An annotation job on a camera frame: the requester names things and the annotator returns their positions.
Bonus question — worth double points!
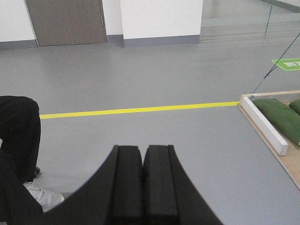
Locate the green floor sticker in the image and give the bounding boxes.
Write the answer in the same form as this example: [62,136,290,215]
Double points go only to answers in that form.
[272,58,300,71]

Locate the dark tether rope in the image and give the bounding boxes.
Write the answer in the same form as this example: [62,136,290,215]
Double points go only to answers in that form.
[250,31,300,97]

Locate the wooden base platform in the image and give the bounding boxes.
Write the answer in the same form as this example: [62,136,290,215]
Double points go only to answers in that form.
[238,90,300,188]

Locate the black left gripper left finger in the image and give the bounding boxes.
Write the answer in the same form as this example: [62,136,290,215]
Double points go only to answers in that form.
[43,145,143,225]

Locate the seated person black trousers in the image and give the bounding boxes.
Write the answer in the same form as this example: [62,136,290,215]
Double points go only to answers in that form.
[0,96,43,225]

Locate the grey wall door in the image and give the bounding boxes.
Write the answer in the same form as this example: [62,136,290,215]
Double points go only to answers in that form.
[25,0,107,46]

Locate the green sandbag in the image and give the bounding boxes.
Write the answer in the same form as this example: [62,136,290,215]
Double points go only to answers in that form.
[289,99,300,115]
[252,98,300,146]

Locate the white base border beam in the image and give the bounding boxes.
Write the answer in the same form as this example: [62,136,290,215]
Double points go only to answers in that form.
[240,95,288,156]

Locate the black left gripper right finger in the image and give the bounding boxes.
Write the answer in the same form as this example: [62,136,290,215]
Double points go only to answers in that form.
[143,145,222,225]

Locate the green sandbag middle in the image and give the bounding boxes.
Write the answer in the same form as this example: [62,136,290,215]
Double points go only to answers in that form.
[289,99,300,115]

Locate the green sandbag left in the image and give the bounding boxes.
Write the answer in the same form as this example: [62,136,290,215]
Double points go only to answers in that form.
[252,98,300,146]

